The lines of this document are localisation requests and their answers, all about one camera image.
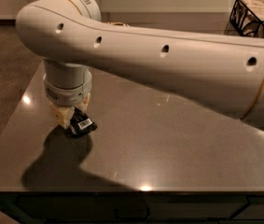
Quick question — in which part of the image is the black wire napkin basket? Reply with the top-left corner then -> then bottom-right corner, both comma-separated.
229,0 -> 264,38

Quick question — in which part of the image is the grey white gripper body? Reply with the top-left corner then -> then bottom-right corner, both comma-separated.
43,59 -> 92,106

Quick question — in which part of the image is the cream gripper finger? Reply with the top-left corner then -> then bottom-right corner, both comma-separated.
49,104 -> 75,130
76,93 -> 90,112

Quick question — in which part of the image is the sea salt chips bag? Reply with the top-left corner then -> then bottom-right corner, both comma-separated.
106,22 -> 130,27

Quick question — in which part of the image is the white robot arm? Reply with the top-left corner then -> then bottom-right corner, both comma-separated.
16,0 -> 264,131

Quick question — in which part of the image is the black rxbar chocolate bar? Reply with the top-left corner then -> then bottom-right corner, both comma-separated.
65,108 -> 97,138

